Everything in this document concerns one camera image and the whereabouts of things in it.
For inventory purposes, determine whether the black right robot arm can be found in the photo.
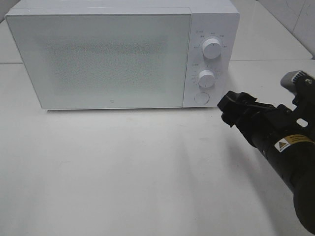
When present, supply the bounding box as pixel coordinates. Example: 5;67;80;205
218;91;315;234

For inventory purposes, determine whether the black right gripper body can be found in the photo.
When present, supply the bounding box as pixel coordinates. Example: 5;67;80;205
235;94;283;145

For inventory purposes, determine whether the white round door button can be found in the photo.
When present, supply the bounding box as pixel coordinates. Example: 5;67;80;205
194;92;210;105

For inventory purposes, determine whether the upper white round knob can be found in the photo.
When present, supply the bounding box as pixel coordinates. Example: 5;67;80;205
202;37;222;59

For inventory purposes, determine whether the white microwave oven body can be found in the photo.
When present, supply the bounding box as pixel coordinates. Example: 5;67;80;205
5;0;240;110

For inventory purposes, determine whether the white round knob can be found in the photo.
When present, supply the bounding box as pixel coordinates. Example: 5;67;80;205
197;70;215;88
202;37;222;59

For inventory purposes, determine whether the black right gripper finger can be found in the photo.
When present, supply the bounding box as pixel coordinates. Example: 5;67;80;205
221;111;240;127
217;90;256;108

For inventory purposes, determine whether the white microwave door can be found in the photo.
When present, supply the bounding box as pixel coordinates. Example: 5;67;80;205
7;15;190;110

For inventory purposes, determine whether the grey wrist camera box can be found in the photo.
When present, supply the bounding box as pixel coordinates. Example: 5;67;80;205
280;70;306;95

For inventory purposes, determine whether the lower white round knob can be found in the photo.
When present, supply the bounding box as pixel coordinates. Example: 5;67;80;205
197;70;215;88

